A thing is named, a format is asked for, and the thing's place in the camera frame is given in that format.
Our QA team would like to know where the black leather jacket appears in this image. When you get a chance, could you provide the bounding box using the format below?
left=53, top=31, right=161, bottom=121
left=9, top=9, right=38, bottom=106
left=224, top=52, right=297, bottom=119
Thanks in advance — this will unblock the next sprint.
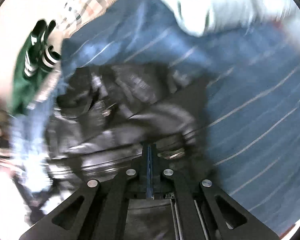
left=45, top=64, right=211, bottom=184

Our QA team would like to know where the blue striped bed sheet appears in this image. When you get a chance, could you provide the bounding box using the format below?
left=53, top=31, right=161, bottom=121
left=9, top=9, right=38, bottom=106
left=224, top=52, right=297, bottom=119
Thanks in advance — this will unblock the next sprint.
left=11, top=0, right=300, bottom=239

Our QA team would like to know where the green folded striped garment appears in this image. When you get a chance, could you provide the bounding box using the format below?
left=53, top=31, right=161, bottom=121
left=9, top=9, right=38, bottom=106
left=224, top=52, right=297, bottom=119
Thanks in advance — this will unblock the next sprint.
left=10, top=20, right=61, bottom=116

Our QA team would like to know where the light blue quilt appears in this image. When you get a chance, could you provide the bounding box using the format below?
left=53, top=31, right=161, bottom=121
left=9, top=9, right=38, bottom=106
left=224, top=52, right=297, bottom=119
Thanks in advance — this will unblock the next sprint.
left=161, top=0, right=297, bottom=37

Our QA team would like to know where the plaid checkered blanket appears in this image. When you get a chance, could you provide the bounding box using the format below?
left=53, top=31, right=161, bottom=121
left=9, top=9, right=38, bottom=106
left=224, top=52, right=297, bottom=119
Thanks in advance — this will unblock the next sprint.
left=56, top=0, right=117, bottom=38

